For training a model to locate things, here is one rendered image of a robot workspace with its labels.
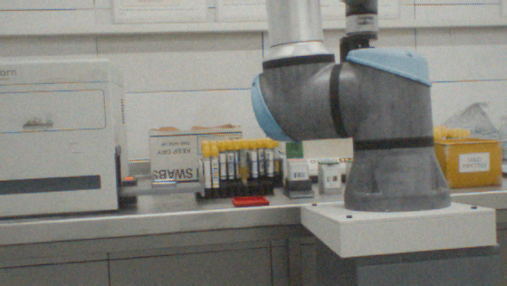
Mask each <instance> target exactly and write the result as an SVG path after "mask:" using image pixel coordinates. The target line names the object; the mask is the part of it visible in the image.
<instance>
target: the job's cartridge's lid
mask: <svg viewBox="0 0 507 286"><path fill-rule="evenodd" d="M285 156H286V159H295V158H303V144H302V142H285Z"/></svg>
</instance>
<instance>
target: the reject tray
mask: <svg viewBox="0 0 507 286"><path fill-rule="evenodd" d="M232 203H233V204H234V206H235V207H241V206H265V205H270V201H269V200H268V199H266V198H264V196H253V197H241V198H232Z"/></svg>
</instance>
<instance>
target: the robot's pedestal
mask: <svg viewBox="0 0 507 286"><path fill-rule="evenodd" d="M315 251H316V273H317V286H500V252H501V246H500V245H499V244H496V245H486V246H475V247H465V248H456V249H446V250H436V251H416V252H407V253H388V254H378V255H368V256H358V257H349V258H341V257H340V256H338V255H337V254H336V252H335V251H333V250H331V248H330V247H329V246H328V245H327V244H326V243H324V242H322V241H321V239H320V238H319V237H318V236H316V235H315Z"/></svg>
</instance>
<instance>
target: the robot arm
mask: <svg viewBox="0 0 507 286"><path fill-rule="evenodd" d="M339 1H341V2H342V3H344V4H345V25H346V35H348V36H342V38H341V39H340V63H335V52H334V51H332V49H329V47H328V46H327V45H326V44H325V43H324V42H323V33H322V24H321V6H320V0H265V7H266V15H267V23H268V32H269V40H270V48H271V49H270V50H269V52H268V53H267V54H266V55H265V56H264V58H263V60H262V63H263V71H261V72H259V73H258V74H257V75H256V76H255V77H254V78H253V81H252V86H253V87H252V88H251V102H252V106H253V113H254V115H255V117H256V119H257V123H258V125H259V127H260V128H261V129H262V130H263V131H264V135H266V136H268V137H269V138H271V139H272V140H274V141H277V142H303V141H313V140H325V139H338V138H352V145H353V159H352V163H351V166H350V172H349V178H348V181H347V184H346V187H345V191H344V195H343V197H344V208H345V209H348V210H351V211H358V212H371V213H403V212H419V211H428V210H436V209H441V208H445V207H450V206H451V192H450V188H449V186H448V185H447V183H446V181H445V178H444V173H443V171H442V169H441V167H440V165H439V163H438V161H437V159H436V154H435V142H434V128H433V114H432V101H431V90H430V87H432V83H431V82H430V80H429V72H428V62H427V59H426V57H424V56H422V55H421V54H420V53H418V52H413V51H409V50H396V49H377V48H375V47H374V46H372V47H370V44H369V43H373V42H377V41H378V0H339ZM359 45H360V46H359ZM359 47H360V48H359Z"/></svg>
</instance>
